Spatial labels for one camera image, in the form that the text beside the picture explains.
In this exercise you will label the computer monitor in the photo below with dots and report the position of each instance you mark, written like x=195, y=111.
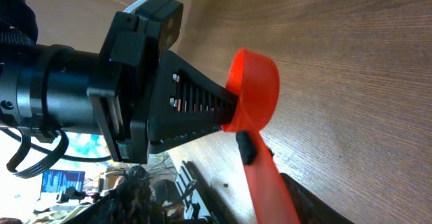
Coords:
x=54, y=181

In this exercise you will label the orange measuring scoop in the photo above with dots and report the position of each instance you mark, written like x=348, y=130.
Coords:
x=254, y=78

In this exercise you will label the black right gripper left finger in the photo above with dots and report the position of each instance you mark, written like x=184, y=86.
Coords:
x=131, y=202

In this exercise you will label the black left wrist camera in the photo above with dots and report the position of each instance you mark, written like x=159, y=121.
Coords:
x=165, y=19

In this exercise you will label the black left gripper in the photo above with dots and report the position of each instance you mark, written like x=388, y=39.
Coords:
x=48, y=90

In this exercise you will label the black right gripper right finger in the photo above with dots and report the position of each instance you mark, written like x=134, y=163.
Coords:
x=310, y=209

